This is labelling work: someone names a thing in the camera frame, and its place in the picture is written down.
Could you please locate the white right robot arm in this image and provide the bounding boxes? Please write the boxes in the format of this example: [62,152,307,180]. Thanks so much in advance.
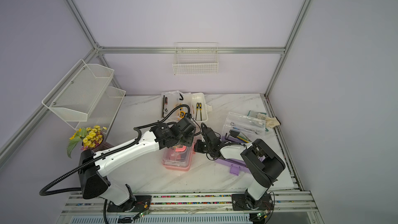
[194,124,286,211]

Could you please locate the yellow black tape measure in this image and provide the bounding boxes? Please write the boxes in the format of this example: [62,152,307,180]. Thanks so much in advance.
[178,103,186,119]

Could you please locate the yellow flowers in pot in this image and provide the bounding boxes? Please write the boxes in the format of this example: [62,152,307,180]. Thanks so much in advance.
[66,125,107,158]

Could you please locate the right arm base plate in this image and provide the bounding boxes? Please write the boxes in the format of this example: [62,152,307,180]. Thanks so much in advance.
[231,193,274,211]

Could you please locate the white wire wall basket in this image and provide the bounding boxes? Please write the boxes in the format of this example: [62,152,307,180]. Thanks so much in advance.
[173,42,219,75]

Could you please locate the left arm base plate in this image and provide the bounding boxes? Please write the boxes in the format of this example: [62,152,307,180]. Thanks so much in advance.
[107,195,152,213]

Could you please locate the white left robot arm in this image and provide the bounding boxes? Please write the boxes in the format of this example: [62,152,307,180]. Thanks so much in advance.
[78,117,197,211]

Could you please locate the pink clear-lid toolbox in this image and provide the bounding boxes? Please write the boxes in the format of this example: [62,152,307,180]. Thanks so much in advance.
[162,146,194,172]

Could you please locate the black corrugated cable conduit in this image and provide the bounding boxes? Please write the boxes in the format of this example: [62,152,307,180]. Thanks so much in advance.
[39,104,191,224]

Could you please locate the purple clear-lid toolbox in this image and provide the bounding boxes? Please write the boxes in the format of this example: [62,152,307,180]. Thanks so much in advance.
[216,112,268,176]

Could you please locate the white plastic toolbox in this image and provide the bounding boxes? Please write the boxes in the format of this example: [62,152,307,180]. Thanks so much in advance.
[161,91,212,123]

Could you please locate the white dotted green-cuffed glove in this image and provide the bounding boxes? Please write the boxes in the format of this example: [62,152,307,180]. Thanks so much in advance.
[247,111,269,132]

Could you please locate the cream printed work glove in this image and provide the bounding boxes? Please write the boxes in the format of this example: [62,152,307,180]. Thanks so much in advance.
[257,113,280,129]

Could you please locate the white mesh two-tier shelf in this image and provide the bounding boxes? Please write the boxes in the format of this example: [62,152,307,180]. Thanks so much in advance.
[42,60,125,131]

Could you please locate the yellow black screwdriver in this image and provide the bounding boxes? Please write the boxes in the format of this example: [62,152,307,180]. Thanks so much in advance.
[195,102,202,121]

